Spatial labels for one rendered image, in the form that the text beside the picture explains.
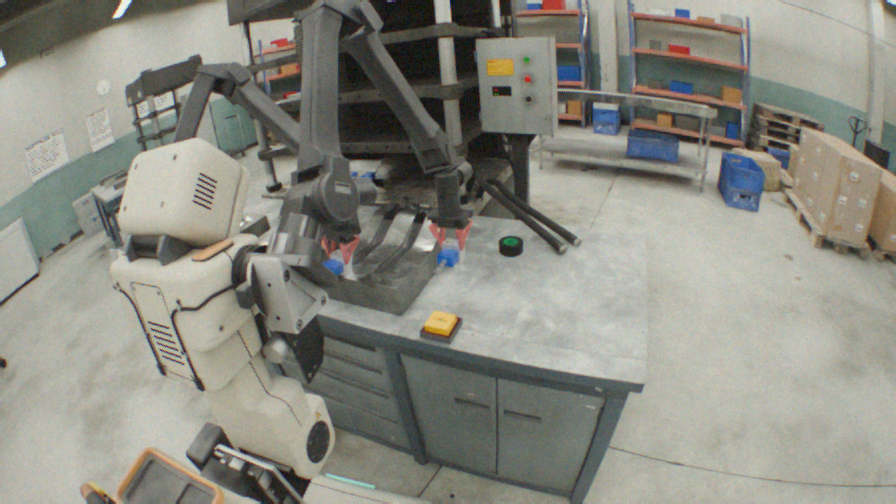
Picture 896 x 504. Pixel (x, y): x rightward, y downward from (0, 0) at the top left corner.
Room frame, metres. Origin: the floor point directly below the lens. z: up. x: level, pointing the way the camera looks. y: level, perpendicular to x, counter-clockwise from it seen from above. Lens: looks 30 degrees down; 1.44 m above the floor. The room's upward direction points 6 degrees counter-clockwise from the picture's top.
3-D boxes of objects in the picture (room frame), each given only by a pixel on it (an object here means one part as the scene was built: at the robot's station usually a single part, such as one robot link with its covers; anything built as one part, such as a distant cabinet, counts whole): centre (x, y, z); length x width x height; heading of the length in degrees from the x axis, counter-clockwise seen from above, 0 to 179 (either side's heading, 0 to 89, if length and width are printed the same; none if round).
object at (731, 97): (5.49, -4.15, 1.14); 2.06 x 0.65 x 2.27; 56
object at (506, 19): (2.57, 0.08, 0.90); 1.31 x 0.16 x 1.80; 64
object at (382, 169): (2.06, 0.28, 0.87); 0.50 x 0.27 x 0.17; 154
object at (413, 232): (1.09, 0.16, 0.92); 0.35 x 0.16 x 0.09; 154
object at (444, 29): (2.14, 0.28, 1.45); 1.29 x 0.82 x 0.19; 64
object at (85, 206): (4.48, 5.87, 0.49); 0.60 x 0.42 x 0.33; 142
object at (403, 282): (1.10, 0.14, 0.87); 0.50 x 0.26 x 0.14; 154
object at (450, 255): (0.86, 0.01, 0.93); 0.13 x 0.05 x 0.05; 153
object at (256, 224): (1.44, 0.88, 0.84); 0.20 x 0.15 x 0.07; 154
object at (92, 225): (4.47, 5.86, 0.16); 0.60 x 0.42 x 0.33; 142
